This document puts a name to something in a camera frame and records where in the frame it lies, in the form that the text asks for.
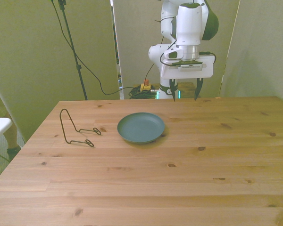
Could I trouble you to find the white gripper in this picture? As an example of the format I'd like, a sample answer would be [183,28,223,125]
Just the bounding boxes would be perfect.
[160,54,215,103]

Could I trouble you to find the teal round plate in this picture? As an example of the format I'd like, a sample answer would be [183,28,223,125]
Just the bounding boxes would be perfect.
[117,112,166,145]

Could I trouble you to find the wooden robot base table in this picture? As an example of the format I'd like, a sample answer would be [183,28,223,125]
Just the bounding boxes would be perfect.
[178,82,197,99]

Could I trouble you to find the yellow emergency stop box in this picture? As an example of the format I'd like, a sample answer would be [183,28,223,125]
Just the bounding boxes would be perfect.
[140,80,152,93]

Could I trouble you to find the black tripod stand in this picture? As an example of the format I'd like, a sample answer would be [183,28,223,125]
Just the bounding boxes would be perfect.
[50,0,89,101]

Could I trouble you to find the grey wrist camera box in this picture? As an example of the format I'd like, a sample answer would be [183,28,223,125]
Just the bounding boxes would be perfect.
[168,60,204,72]

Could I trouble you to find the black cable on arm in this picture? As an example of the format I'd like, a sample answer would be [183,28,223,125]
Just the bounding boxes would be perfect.
[154,16,180,67]

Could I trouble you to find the coiled dark green cables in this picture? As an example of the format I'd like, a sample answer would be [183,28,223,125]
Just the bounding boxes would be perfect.
[128,86,160,100]

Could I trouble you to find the black cable from tripod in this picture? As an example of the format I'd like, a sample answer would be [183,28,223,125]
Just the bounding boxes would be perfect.
[52,0,142,96]

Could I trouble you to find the dark wire plate stand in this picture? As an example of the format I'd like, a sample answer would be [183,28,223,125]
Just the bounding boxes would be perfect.
[59,108,102,148]

